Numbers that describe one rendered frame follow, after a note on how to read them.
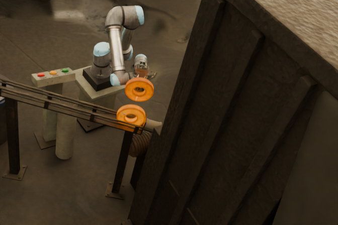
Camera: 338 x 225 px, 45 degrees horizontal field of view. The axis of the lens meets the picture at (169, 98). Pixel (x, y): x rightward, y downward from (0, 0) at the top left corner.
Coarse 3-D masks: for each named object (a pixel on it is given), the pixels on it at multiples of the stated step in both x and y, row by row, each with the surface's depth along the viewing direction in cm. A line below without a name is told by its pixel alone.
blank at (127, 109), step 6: (120, 108) 217; (126, 108) 214; (132, 108) 214; (138, 108) 216; (120, 114) 217; (126, 114) 217; (138, 114) 217; (144, 114) 219; (126, 120) 221; (132, 120) 223; (138, 120) 221; (144, 120) 221
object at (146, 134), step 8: (136, 136) 234; (144, 136) 235; (136, 144) 231; (144, 144) 233; (136, 152) 231; (144, 152) 235; (136, 160) 257; (136, 168) 260; (136, 176) 262; (136, 184) 265
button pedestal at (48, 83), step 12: (48, 72) 248; (60, 72) 249; (72, 72) 250; (36, 84) 240; (48, 84) 243; (60, 84) 252; (48, 120) 268; (36, 132) 287; (48, 132) 276; (48, 144) 281
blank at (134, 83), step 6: (132, 78) 216; (138, 78) 215; (144, 78) 216; (126, 84) 217; (132, 84) 215; (138, 84) 215; (144, 84) 215; (150, 84) 216; (126, 90) 218; (132, 90) 218; (144, 90) 222; (150, 90) 218; (132, 96) 221; (138, 96) 221; (144, 96) 221; (150, 96) 221
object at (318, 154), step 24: (312, 120) 112; (336, 120) 104; (312, 144) 113; (336, 144) 106; (312, 168) 115; (336, 168) 108; (288, 192) 126; (312, 192) 117; (336, 192) 109; (288, 216) 127; (312, 216) 118; (336, 216) 111
